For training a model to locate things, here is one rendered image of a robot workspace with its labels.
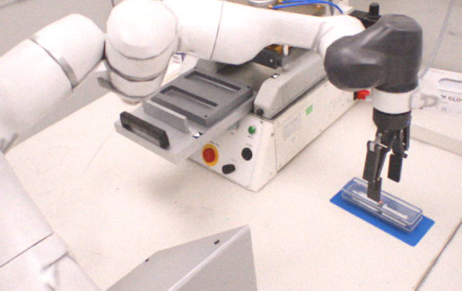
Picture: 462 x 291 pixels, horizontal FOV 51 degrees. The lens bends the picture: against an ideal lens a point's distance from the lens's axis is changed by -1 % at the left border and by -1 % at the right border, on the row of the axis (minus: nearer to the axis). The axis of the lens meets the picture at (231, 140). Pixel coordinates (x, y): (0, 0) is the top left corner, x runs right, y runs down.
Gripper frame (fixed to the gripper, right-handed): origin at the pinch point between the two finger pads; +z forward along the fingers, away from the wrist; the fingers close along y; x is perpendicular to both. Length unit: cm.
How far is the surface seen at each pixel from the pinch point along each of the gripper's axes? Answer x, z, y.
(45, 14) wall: -190, 6, -9
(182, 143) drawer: -33.5, -12.4, 28.9
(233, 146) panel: -37.1, 0.8, 11.7
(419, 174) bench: 0.2, 9.8, -17.1
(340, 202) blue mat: -9.0, 9.7, 3.7
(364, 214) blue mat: -2.3, 9.7, 3.5
